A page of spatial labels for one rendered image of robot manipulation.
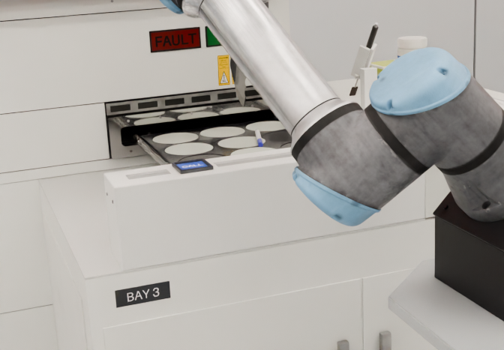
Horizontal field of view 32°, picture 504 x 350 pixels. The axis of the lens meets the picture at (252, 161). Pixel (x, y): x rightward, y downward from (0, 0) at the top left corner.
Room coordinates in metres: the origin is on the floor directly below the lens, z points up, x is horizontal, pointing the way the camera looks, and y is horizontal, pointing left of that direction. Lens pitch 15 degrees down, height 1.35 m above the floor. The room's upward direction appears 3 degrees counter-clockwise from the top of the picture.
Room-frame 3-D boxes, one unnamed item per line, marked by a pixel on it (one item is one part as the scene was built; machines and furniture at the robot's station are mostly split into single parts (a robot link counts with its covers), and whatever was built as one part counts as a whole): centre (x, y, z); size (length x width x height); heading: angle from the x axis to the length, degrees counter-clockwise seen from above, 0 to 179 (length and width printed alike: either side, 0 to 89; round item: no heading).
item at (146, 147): (1.76, 0.20, 0.90); 0.37 x 0.01 x 0.01; 19
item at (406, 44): (2.12, -0.40, 1.01); 0.07 x 0.07 x 0.10
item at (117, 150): (2.01, 0.11, 0.89); 0.44 x 0.02 x 0.10; 109
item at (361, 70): (1.80, -0.24, 1.03); 0.06 x 0.04 x 0.13; 19
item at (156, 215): (1.46, -0.03, 0.89); 0.55 x 0.09 x 0.14; 109
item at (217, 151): (1.82, 0.03, 0.90); 0.34 x 0.34 x 0.01; 19
